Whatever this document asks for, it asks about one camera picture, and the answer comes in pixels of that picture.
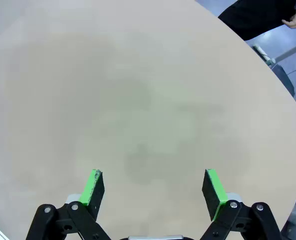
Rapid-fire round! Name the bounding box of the right gripper right finger with green tip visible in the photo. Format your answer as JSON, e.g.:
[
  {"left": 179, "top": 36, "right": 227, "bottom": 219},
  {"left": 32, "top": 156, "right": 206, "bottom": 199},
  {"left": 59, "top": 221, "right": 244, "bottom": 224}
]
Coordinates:
[{"left": 200, "top": 168, "right": 283, "bottom": 240}]

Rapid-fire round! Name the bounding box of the right gripper left finger with green tip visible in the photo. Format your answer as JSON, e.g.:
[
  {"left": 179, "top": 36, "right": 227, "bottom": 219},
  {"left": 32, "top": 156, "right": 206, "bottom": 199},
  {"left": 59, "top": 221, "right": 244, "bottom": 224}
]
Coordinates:
[{"left": 25, "top": 169, "right": 112, "bottom": 240}]

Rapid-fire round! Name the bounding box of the white table foot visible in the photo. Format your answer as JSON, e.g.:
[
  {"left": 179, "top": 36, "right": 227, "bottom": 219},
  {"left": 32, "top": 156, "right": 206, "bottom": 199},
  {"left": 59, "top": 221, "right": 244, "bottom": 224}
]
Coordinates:
[{"left": 252, "top": 43, "right": 276, "bottom": 66}]

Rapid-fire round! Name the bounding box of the grey metal bar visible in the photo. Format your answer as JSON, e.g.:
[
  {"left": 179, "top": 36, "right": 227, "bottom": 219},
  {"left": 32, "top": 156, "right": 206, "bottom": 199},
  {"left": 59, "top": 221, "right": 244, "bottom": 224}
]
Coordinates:
[{"left": 274, "top": 41, "right": 296, "bottom": 63}]

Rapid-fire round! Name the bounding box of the person in denim jacket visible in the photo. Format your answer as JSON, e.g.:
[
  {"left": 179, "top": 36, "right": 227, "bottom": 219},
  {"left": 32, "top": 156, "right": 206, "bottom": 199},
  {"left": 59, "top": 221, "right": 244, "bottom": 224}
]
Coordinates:
[{"left": 217, "top": 0, "right": 296, "bottom": 41}]

